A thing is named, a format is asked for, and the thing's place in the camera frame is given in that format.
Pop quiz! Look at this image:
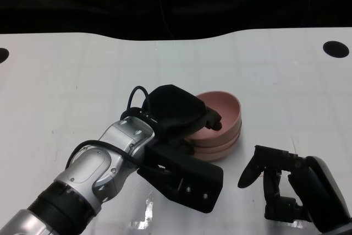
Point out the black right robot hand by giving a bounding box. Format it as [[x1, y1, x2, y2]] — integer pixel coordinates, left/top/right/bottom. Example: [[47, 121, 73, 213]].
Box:
[[237, 144, 350, 233]]

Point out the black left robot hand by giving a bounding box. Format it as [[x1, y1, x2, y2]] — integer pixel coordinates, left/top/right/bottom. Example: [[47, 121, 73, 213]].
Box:
[[141, 84, 223, 155]]

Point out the pink plastic bowl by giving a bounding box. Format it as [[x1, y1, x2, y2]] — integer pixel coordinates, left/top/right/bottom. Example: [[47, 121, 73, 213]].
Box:
[[194, 130, 242, 162], [191, 119, 243, 148], [189, 90, 242, 141]]

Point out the black backdrop cloth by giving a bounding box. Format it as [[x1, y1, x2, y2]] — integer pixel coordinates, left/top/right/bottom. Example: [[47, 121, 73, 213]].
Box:
[[0, 0, 352, 42]]

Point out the black round table grommet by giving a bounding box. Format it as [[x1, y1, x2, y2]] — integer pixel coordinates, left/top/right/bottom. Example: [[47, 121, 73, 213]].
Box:
[[0, 47, 10, 65], [322, 40, 350, 59]]

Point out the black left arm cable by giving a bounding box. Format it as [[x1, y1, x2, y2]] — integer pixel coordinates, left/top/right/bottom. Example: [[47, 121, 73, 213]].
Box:
[[65, 85, 166, 173]]

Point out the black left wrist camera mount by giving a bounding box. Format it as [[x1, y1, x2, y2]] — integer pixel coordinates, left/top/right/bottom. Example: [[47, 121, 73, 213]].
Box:
[[136, 142, 224, 215]]

